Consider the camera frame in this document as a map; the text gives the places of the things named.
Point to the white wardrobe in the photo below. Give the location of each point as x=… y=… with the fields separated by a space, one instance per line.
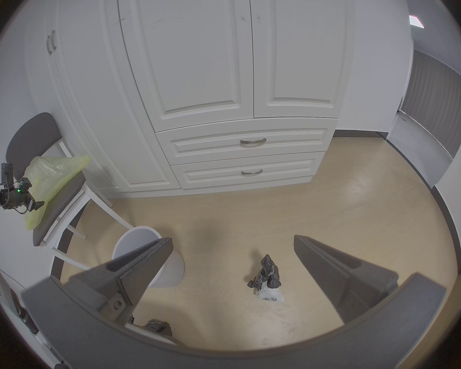
x=199 y=52

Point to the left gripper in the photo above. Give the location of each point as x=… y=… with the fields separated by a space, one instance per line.
x=14 y=200

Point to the white chair with grey seat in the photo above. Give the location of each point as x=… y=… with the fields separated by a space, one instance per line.
x=27 y=133

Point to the ceiling light panel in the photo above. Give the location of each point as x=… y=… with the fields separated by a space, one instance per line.
x=417 y=20

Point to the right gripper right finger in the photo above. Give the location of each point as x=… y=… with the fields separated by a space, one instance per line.
x=353 y=279

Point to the black plastic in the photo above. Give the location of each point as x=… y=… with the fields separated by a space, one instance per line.
x=267 y=271

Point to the white trash bin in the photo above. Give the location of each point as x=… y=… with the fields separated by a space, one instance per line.
x=171 y=271

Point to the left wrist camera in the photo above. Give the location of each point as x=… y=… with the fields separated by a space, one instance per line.
x=25 y=185

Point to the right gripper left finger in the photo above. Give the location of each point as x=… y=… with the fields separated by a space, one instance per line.
x=103 y=281

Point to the yellow plastic bag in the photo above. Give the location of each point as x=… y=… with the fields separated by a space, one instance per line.
x=50 y=175

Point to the white printed wrapper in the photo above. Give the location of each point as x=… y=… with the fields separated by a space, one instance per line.
x=271 y=296

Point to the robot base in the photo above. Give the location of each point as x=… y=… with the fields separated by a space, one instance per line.
x=155 y=326

